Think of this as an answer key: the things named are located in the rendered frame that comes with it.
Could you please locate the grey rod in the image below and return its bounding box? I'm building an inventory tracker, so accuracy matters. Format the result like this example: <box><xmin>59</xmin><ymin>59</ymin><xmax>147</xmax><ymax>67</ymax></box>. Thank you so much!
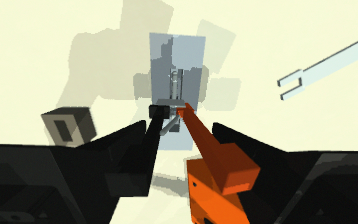
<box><xmin>172</xmin><ymin>71</ymin><xmax>178</xmax><ymax>99</ymax></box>

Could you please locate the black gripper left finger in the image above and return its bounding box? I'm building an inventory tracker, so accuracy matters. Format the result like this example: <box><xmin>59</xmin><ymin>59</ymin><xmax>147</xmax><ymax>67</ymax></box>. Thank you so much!
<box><xmin>0</xmin><ymin>120</ymin><xmax>147</xmax><ymax>224</ymax></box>

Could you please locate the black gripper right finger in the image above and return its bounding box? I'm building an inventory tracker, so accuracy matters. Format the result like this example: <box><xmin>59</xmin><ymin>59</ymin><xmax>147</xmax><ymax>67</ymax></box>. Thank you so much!
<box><xmin>212</xmin><ymin>122</ymin><xmax>358</xmax><ymax>224</ymax></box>

